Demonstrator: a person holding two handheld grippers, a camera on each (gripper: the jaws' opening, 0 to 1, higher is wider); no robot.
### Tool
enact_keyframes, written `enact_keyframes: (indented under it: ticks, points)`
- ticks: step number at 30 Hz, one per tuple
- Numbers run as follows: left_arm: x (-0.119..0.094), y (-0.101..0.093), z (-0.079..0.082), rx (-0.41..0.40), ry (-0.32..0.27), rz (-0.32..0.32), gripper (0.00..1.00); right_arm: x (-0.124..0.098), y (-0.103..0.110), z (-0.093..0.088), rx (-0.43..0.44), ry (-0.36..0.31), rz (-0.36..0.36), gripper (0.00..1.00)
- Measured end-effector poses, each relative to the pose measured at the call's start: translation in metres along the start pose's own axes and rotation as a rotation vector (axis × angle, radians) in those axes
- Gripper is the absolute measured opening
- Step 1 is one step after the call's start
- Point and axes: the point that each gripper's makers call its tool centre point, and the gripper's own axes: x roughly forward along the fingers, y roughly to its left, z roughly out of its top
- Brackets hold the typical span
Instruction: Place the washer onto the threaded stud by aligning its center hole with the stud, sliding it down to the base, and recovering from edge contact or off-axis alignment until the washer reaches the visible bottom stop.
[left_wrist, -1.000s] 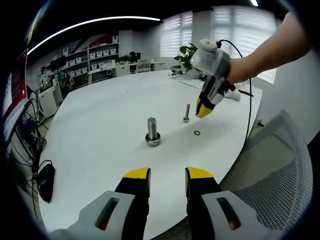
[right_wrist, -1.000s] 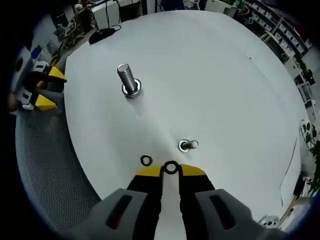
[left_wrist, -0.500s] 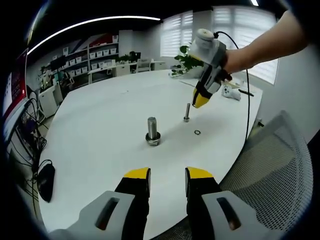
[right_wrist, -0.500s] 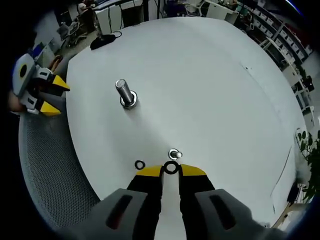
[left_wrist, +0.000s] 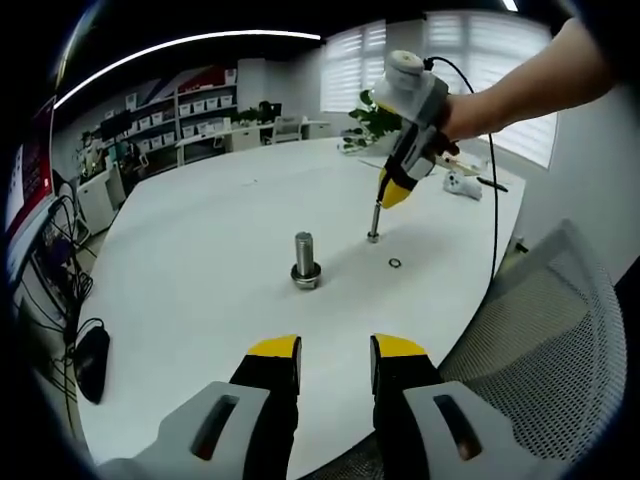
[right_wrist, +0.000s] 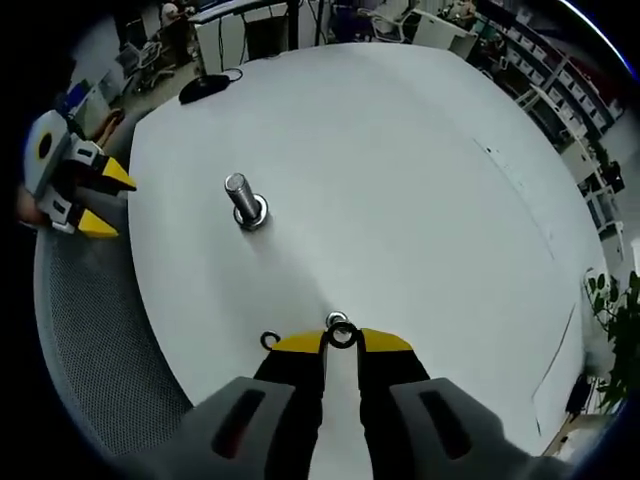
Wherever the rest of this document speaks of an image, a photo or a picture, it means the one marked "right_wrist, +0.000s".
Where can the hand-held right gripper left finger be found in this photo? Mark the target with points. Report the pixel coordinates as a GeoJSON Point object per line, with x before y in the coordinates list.
{"type": "Point", "coordinates": [250, 430]}

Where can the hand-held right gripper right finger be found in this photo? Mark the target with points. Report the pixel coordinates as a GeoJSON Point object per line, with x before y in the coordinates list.
{"type": "Point", "coordinates": [440, 430]}

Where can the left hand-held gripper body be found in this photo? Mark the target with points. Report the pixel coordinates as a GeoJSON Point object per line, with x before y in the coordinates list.
{"type": "Point", "coordinates": [37, 165]}

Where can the small steel washer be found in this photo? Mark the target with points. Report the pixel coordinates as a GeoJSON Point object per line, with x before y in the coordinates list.
{"type": "Point", "coordinates": [332, 336]}
{"type": "Point", "coordinates": [262, 340]}

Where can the small threaded steel stud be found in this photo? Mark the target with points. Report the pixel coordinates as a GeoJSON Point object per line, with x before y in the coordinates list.
{"type": "Point", "coordinates": [336, 316]}

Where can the large threaded steel stud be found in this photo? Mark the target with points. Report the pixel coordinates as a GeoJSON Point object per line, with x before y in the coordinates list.
{"type": "Point", "coordinates": [242, 197]}

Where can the large steel washer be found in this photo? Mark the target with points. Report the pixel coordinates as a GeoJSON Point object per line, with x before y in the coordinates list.
{"type": "Point", "coordinates": [264, 207]}

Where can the person's left hand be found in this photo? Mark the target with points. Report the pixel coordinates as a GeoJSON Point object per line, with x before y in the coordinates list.
{"type": "Point", "coordinates": [27, 210]}

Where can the white office chair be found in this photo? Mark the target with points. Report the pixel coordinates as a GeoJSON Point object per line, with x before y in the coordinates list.
{"type": "Point", "coordinates": [390, 25]}
{"type": "Point", "coordinates": [150, 65]}

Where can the black computer mouse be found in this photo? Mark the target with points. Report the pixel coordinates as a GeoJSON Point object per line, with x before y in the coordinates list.
{"type": "Point", "coordinates": [202, 89]}

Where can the grey mesh chair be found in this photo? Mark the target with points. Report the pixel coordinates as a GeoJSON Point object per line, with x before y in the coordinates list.
{"type": "Point", "coordinates": [100, 350]}

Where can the white side desk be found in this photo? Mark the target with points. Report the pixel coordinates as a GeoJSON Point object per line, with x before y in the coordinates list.
{"type": "Point", "coordinates": [220, 40]}

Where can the green potted plant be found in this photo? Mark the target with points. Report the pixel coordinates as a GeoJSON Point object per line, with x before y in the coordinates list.
{"type": "Point", "coordinates": [625, 325]}

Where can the white shelf with storage bins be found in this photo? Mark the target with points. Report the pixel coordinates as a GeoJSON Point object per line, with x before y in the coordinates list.
{"type": "Point", "coordinates": [565, 80]}

